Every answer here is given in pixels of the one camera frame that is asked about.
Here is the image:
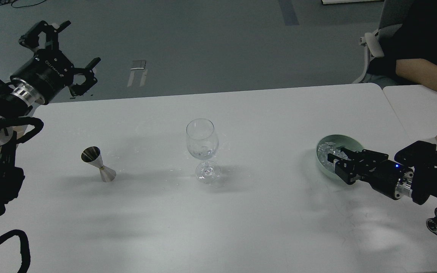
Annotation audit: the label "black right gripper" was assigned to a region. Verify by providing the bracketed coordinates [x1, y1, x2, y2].
[327, 146, 414, 200]

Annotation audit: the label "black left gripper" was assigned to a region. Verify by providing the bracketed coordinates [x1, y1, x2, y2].
[10, 20, 101, 105]

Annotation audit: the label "clear ice cubes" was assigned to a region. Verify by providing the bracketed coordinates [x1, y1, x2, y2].
[317, 142, 348, 169]

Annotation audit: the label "steel double jigger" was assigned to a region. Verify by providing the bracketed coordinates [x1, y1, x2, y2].
[80, 146, 116, 182]

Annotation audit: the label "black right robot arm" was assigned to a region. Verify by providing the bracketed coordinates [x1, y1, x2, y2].
[326, 141, 437, 235]

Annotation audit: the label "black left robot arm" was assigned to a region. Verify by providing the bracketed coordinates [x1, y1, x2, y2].
[0, 21, 100, 273]

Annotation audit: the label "clear wine glass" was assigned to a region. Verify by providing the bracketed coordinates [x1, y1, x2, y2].
[186, 119, 221, 185]

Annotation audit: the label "green bowl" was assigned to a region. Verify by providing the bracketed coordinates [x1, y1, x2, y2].
[316, 134, 364, 182]

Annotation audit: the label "person in black shirt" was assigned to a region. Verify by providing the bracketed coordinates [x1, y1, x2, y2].
[365, 0, 437, 92]

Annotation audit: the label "grey office chair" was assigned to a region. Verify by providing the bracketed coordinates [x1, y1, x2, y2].
[353, 0, 415, 83]

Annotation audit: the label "black floor cables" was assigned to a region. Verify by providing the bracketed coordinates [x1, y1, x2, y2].
[0, 0, 46, 16]

